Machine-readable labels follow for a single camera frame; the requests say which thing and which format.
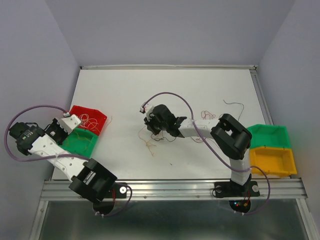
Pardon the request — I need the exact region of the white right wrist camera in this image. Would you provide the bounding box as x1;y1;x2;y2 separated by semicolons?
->
139;103;154;118

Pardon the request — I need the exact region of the yellow plastic bin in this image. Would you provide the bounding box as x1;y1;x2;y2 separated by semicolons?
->
249;146;298;178

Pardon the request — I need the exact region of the green plastic bin left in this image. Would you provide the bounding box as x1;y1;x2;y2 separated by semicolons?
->
61;127;98;158

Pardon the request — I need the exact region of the green plastic bin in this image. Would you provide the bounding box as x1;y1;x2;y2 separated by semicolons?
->
247;124;292;149
61;127;98;158

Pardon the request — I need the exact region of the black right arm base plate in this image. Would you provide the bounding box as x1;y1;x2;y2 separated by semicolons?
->
212;174;260;198

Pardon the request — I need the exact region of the aluminium table frame rail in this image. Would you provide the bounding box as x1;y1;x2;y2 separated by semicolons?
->
30;65;320;240

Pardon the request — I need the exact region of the red plastic bin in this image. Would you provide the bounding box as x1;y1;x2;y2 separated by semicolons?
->
70;105;108;136

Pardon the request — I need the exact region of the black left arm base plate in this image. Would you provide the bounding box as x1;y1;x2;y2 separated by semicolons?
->
103;182;130;200

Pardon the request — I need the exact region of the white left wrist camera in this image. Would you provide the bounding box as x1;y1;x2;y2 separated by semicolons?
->
57;114;82;135

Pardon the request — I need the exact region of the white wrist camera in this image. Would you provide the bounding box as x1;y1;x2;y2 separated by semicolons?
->
57;114;82;135
139;103;154;118

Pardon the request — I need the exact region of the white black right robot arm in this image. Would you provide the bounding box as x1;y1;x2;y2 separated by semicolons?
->
140;104;252;195

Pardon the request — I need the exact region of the white thin cable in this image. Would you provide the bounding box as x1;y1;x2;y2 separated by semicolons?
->
78;113;113;132

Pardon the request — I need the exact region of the green plastic bin right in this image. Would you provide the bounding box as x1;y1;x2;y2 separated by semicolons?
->
247;124;292;149

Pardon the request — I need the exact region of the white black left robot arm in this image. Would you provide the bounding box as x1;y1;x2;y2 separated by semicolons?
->
8;114;117;203

